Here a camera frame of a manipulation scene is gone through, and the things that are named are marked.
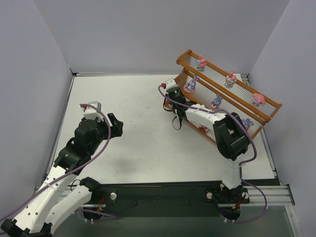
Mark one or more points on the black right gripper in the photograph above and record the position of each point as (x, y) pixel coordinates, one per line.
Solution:
(170, 101)

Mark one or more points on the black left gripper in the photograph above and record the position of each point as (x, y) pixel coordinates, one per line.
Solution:
(111, 125)

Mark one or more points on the purple bunny sitting donut toy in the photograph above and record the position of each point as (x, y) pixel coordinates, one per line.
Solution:
(190, 86)

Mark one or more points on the small purple bunny cupcake toy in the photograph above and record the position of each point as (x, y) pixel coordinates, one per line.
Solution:
(216, 102)

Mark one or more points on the strawberry cake slice toy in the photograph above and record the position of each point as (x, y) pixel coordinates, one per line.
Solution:
(203, 128)

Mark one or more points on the pink pig clear cup toy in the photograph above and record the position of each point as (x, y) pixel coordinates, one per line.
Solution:
(230, 80)

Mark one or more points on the pink pig bow toy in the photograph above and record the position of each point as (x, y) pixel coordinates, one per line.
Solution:
(258, 100)

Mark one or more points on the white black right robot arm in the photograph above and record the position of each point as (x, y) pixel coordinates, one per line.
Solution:
(230, 139)

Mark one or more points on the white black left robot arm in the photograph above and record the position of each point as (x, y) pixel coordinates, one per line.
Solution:
(41, 216)

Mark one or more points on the orange wooden tiered shelf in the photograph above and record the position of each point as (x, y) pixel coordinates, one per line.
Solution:
(236, 99)

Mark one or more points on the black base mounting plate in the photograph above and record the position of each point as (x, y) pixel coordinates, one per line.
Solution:
(179, 199)

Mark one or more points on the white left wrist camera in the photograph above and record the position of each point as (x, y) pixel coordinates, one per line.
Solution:
(92, 111)

